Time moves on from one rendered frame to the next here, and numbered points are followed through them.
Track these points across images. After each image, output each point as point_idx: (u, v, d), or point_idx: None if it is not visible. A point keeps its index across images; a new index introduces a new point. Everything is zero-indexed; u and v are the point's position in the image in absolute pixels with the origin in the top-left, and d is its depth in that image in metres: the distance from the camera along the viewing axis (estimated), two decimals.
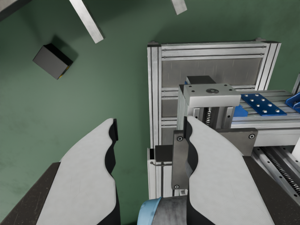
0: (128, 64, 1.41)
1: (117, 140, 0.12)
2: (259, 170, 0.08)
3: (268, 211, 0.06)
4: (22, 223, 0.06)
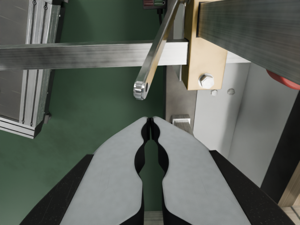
0: None
1: (148, 139, 0.12)
2: (224, 162, 0.08)
3: (237, 200, 0.07)
4: (54, 207, 0.06)
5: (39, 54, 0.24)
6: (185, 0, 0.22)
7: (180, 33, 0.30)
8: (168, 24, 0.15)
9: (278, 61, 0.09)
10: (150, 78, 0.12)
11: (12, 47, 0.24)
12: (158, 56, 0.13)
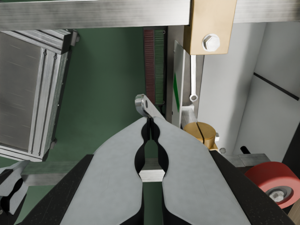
0: None
1: (148, 139, 0.12)
2: (224, 162, 0.08)
3: (237, 200, 0.07)
4: (54, 207, 0.06)
5: None
6: None
7: None
8: (165, 120, 0.20)
9: None
10: (150, 110, 0.14)
11: (47, 170, 0.31)
12: (157, 114, 0.16)
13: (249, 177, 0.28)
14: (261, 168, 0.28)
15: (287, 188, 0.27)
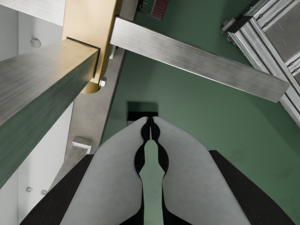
0: None
1: (148, 139, 0.12)
2: (224, 162, 0.08)
3: (237, 200, 0.07)
4: (54, 207, 0.06)
5: None
6: None
7: None
8: None
9: None
10: None
11: None
12: None
13: None
14: None
15: None
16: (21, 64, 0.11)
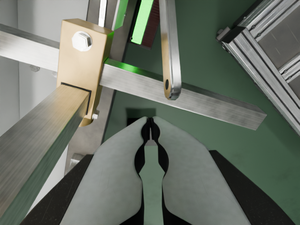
0: (208, 76, 1.10)
1: (148, 139, 0.12)
2: (224, 162, 0.08)
3: (237, 200, 0.07)
4: (54, 207, 0.06)
5: None
6: None
7: None
8: None
9: None
10: (166, 65, 0.10)
11: None
12: (163, 34, 0.11)
13: None
14: None
15: None
16: (20, 133, 0.14)
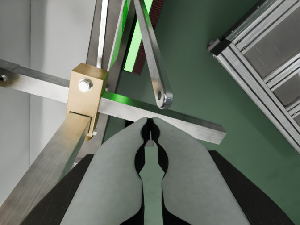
0: (200, 82, 1.17)
1: (148, 139, 0.12)
2: (224, 163, 0.08)
3: (236, 201, 0.07)
4: (54, 207, 0.06)
5: None
6: None
7: None
8: (141, 36, 0.16)
9: None
10: (157, 81, 0.12)
11: None
12: (150, 63, 0.13)
13: None
14: None
15: None
16: (47, 155, 0.22)
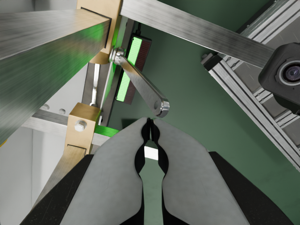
0: (195, 92, 1.23)
1: (148, 139, 0.12)
2: (224, 164, 0.08)
3: (237, 202, 0.07)
4: (54, 207, 0.06)
5: (231, 49, 0.25)
6: (115, 51, 0.26)
7: None
8: (130, 79, 0.18)
9: (52, 51, 0.09)
10: (152, 96, 0.13)
11: (247, 62, 0.27)
12: (142, 89, 0.15)
13: None
14: None
15: None
16: (48, 190, 0.27)
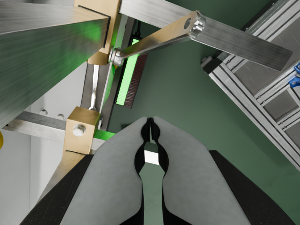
0: (195, 96, 1.22)
1: (148, 139, 0.12)
2: (224, 162, 0.08)
3: (237, 200, 0.07)
4: (54, 207, 0.06)
5: (235, 47, 0.24)
6: (115, 50, 0.25)
7: (124, 14, 0.29)
8: (139, 51, 0.17)
9: (43, 40, 0.08)
10: (178, 25, 0.11)
11: (252, 61, 0.26)
12: (160, 37, 0.13)
13: None
14: None
15: None
16: None
